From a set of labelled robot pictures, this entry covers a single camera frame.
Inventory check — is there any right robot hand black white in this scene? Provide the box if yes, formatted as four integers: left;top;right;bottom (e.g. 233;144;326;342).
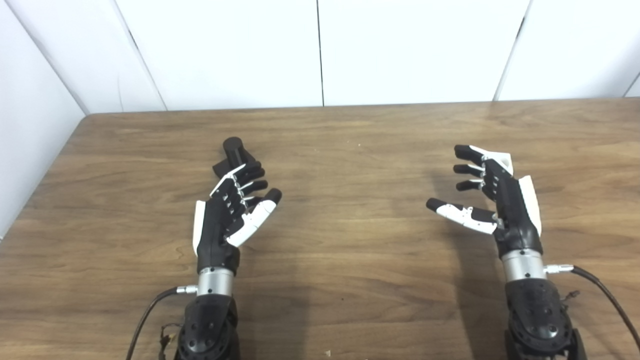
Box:
426;144;544;258

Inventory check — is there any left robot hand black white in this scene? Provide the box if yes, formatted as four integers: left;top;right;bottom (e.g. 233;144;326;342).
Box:
192;161;282;275

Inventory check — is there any black peg with square base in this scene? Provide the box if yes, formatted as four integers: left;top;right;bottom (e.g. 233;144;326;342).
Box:
212;136;259;179

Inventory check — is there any thin left arm wire bundle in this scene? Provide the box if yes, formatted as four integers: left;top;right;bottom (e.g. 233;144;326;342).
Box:
159;323;181;352

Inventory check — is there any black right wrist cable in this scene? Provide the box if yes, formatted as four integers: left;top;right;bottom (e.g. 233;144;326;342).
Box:
544;264;640;351

